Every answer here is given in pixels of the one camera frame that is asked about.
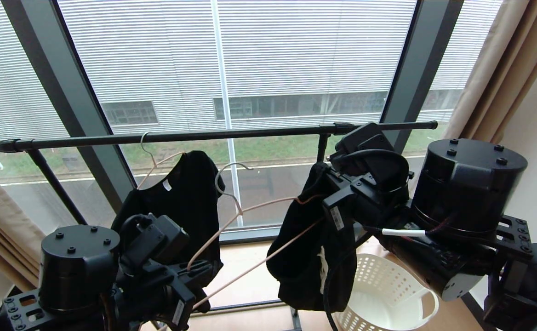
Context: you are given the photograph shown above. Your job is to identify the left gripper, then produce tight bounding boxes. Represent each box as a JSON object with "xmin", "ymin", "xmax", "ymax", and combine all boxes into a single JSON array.
[{"xmin": 112, "ymin": 260, "xmax": 215, "ymax": 331}]

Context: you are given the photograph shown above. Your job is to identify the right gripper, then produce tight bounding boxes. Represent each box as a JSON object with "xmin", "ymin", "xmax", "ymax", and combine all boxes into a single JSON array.
[{"xmin": 322, "ymin": 182, "xmax": 485, "ymax": 302}]

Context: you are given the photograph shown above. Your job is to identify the black garment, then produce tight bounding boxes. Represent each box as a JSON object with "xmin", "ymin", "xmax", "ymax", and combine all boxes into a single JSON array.
[{"xmin": 111, "ymin": 150, "xmax": 225, "ymax": 313}]

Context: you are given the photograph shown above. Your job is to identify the pink clothes hanger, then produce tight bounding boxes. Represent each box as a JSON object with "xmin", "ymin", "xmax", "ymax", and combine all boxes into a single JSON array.
[
  {"xmin": 136, "ymin": 132, "xmax": 186, "ymax": 190},
  {"xmin": 186, "ymin": 162, "xmax": 328, "ymax": 311}
]

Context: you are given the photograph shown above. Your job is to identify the black drawstring shorts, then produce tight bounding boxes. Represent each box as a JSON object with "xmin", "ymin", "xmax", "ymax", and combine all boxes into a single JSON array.
[{"xmin": 266, "ymin": 162, "xmax": 359, "ymax": 313}]

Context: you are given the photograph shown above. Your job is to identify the white laundry basket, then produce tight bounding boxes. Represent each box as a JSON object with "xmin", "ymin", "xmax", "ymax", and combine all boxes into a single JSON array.
[{"xmin": 333, "ymin": 253, "xmax": 439, "ymax": 331}]

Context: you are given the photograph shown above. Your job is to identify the black clothes rack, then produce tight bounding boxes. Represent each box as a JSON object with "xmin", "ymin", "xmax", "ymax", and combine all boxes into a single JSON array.
[{"xmin": 0, "ymin": 121, "xmax": 438, "ymax": 331}]

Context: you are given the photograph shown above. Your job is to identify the beige curtain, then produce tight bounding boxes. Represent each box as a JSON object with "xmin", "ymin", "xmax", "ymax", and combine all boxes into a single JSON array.
[
  {"xmin": 0, "ymin": 156, "xmax": 46, "ymax": 291},
  {"xmin": 443, "ymin": 0, "xmax": 537, "ymax": 145}
]

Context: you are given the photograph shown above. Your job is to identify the window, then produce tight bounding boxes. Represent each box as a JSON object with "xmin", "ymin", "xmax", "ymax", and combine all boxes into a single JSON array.
[{"xmin": 0, "ymin": 0, "xmax": 503, "ymax": 244}]

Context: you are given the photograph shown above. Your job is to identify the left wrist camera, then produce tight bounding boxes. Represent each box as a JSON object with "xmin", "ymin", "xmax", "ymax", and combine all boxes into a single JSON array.
[{"xmin": 119, "ymin": 213, "xmax": 190, "ymax": 276}]

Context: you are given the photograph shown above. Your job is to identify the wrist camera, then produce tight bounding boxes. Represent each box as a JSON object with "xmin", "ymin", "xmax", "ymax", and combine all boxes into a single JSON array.
[
  {"xmin": 328, "ymin": 122, "xmax": 410, "ymax": 194},
  {"xmin": 119, "ymin": 213, "xmax": 190, "ymax": 276}
]

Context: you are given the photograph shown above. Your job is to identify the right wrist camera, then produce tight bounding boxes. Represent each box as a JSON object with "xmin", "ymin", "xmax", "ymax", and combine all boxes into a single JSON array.
[{"xmin": 328, "ymin": 122, "xmax": 410, "ymax": 194}]

